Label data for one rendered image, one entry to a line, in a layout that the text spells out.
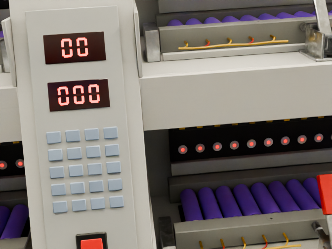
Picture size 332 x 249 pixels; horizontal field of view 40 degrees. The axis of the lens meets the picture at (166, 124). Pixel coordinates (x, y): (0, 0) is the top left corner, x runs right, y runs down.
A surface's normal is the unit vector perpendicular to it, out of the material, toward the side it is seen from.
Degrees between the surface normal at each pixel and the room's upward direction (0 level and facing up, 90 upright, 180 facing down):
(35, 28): 90
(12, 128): 108
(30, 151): 90
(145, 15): 90
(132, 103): 90
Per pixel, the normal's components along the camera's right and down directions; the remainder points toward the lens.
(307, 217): -0.05, -0.93
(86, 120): 0.07, 0.04
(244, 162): 0.09, 0.35
